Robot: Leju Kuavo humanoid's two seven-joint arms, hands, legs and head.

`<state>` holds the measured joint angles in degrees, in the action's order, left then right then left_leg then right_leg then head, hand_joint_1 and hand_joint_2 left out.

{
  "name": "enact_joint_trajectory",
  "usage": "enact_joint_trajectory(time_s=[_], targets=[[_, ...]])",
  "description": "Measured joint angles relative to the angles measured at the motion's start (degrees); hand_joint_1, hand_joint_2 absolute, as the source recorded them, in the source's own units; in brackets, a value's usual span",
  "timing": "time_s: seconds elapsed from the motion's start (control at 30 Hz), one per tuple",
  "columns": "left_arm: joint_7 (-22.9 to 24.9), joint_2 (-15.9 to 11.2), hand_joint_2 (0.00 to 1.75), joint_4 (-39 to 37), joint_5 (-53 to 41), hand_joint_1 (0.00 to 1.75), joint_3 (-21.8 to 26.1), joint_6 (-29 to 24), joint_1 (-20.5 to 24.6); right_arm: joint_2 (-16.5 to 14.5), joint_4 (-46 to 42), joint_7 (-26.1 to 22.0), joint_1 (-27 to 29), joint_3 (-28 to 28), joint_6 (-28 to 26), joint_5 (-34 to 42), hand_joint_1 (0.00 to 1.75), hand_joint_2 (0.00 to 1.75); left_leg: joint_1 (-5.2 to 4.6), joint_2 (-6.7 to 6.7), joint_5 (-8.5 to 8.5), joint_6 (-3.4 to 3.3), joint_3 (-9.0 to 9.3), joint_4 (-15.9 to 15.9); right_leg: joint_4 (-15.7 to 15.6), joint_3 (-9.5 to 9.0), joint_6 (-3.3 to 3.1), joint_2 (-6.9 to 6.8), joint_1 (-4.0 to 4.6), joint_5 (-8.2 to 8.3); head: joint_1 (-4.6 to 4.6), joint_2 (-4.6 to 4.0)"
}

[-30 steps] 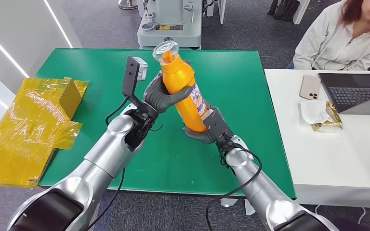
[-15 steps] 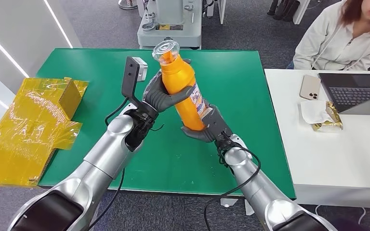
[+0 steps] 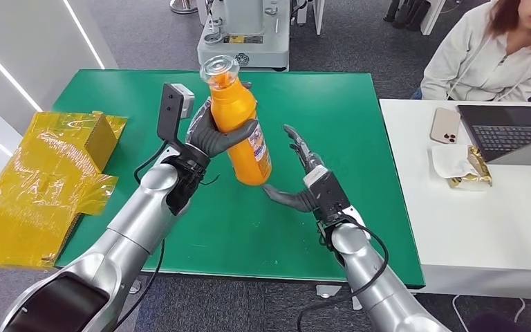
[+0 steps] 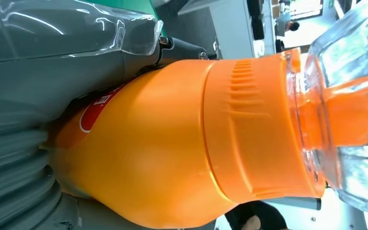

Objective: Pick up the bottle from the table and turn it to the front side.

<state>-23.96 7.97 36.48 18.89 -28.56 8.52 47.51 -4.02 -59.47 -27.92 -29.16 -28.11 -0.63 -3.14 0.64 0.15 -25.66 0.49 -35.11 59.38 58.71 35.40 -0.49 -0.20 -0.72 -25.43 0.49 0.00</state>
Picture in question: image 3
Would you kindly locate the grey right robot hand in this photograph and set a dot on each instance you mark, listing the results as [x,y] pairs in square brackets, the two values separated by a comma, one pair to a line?
[295,199]

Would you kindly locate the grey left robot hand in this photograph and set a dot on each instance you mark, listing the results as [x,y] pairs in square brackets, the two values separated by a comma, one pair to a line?
[208,139]

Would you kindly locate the orange detergent bottle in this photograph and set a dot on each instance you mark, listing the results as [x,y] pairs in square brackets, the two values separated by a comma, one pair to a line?
[235,105]

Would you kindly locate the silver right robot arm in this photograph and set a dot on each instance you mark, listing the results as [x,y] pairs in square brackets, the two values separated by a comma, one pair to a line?
[375,284]

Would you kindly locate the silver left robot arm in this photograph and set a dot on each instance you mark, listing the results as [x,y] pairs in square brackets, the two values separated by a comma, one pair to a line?
[132,220]

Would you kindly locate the grey white machine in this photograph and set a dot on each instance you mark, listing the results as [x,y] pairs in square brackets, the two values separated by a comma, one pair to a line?
[247,50]

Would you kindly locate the white table foot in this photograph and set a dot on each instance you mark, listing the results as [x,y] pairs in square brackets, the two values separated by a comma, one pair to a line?
[327,291]
[135,286]
[356,303]

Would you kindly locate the chrome stand base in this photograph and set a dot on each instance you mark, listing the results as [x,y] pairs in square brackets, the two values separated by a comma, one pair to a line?
[184,5]

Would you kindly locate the white paper napkin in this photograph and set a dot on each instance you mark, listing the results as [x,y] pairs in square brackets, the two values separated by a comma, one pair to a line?
[448,160]

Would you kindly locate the white panel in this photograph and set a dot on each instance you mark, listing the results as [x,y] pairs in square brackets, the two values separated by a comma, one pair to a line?
[317,13]

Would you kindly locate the beige smartphone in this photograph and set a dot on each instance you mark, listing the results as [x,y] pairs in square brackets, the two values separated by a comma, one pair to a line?
[445,124]

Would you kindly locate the yellow taped cardboard box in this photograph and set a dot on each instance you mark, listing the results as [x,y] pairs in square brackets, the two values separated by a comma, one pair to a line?
[41,192]

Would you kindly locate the white desk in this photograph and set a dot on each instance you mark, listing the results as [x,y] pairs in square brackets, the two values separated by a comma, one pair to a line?
[476,229]

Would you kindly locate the gold foil wrapper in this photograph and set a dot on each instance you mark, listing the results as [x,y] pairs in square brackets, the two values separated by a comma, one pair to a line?
[478,169]

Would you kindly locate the dark grey laptop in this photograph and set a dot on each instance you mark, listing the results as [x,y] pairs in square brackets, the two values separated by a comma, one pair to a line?
[508,130]

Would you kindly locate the person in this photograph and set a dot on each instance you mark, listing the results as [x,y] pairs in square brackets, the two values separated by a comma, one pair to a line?
[476,64]

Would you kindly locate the white desk leg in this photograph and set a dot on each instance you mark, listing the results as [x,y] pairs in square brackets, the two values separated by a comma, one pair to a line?
[432,18]

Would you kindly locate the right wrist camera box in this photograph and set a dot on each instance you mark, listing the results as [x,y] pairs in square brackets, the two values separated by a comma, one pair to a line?
[327,192]

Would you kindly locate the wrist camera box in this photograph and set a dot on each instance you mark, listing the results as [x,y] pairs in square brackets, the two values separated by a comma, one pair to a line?
[170,110]
[327,192]

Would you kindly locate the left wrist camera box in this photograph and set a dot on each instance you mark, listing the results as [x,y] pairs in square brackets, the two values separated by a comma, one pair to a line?
[170,110]

